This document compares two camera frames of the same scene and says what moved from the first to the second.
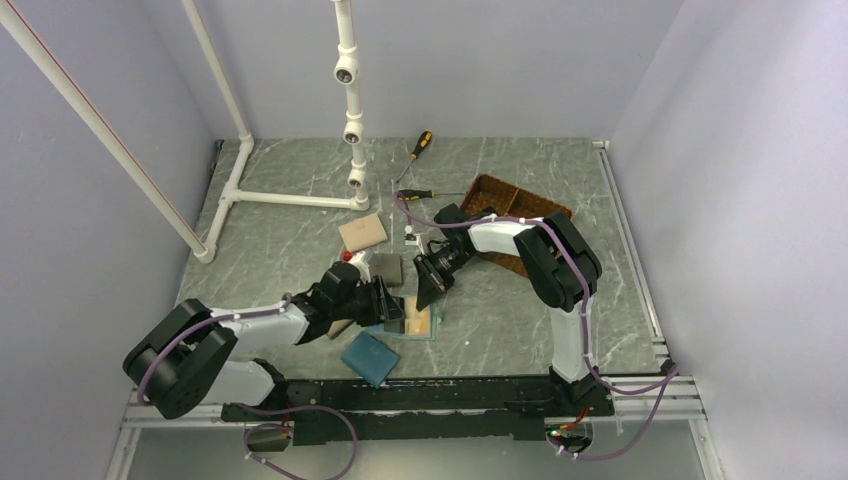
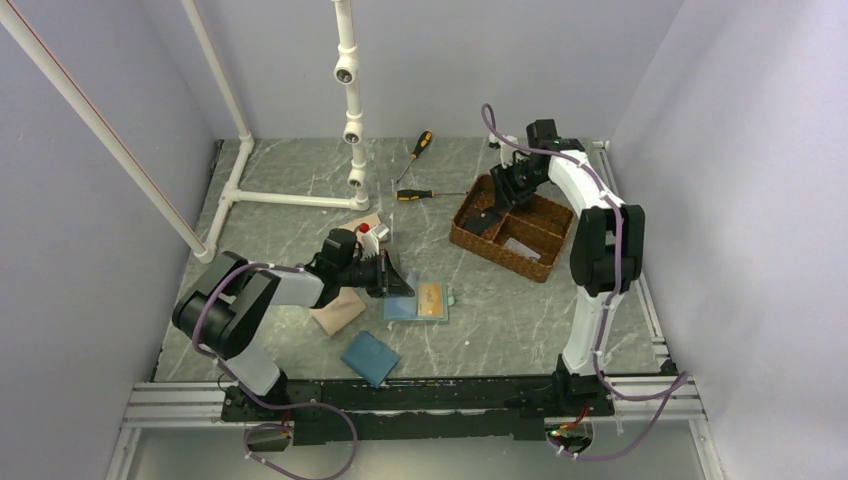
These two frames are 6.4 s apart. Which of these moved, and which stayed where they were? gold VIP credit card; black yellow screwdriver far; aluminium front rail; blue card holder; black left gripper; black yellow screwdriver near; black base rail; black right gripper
Moved: black left gripper; gold VIP credit card; black right gripper
Stayed: black yellow screwdriver far; aluminium front rail; black base rail; black yellow screwdriver near; blue card holder
